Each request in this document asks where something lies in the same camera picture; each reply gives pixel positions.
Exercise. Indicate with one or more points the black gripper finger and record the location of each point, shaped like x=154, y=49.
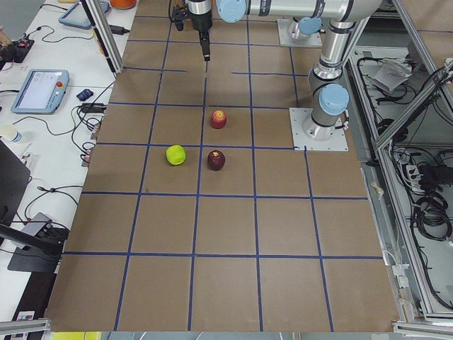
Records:
x=208, y=47
x=203, y=43

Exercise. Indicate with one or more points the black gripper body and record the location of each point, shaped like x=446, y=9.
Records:
x=200, y=20

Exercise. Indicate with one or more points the red yellow apple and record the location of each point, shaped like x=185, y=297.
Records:
x=218, y=119

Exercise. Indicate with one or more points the dark red apple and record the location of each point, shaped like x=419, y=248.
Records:
x=216, y=160

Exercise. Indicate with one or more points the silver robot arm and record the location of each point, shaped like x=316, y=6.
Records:
x=346, y=20

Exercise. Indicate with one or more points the orange bucket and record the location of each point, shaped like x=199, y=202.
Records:
x=123, y=4

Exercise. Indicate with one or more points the green apple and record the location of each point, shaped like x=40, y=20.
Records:
x=175, y=155

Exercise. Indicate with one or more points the far teach pendant tablet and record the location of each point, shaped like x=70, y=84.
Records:
x=84, y=14

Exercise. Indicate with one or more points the teach pendant tablet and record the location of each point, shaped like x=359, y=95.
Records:
x=42, y=92
x=84, y=14

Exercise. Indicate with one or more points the dark blue pouch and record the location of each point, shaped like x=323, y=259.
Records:
x=84, y=95

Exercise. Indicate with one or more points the black power adapter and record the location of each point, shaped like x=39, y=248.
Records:
x=93, y=108

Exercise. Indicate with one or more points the near teach pendant tablet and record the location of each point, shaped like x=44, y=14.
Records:
x=42, y=92

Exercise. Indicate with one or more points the white paper cup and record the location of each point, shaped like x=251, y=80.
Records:
x=10, y=133

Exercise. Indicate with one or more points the grey usb hub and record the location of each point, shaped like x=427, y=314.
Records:
x=36, y=224

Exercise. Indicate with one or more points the black monitor with stand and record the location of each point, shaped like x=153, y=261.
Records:
x=39, y=253

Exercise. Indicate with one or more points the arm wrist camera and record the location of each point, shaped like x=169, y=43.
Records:
x=178, y=17

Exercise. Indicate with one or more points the aluminium frame post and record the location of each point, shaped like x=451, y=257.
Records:
x=104, y=35

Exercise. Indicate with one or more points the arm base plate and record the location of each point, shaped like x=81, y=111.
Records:
x=300, y=33
x=307, y=136

